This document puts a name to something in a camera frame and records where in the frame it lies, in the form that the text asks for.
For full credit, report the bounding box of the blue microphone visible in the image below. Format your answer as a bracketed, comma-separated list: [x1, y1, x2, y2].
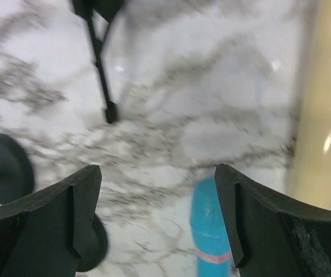
[190, 177, 232, 277]

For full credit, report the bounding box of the tall black clip stand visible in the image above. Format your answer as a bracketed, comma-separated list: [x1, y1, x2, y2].
[0, 133, 35, 205]

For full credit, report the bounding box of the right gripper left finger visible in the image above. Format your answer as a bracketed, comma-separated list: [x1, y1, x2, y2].
[0, 165, 101, 276]

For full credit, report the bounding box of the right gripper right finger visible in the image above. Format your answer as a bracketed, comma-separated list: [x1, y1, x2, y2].
[215, 164, 331, 277]

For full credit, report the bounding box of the black tripod shock-mount stand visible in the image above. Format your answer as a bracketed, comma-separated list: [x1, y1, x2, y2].
[71, 0, 125, 124]

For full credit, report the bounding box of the short black clip stand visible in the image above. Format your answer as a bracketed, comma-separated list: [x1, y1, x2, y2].
[77, 214, 108, 272]

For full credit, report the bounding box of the beige microphone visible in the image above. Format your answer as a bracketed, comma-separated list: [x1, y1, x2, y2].
[289, 1, 331, 209]

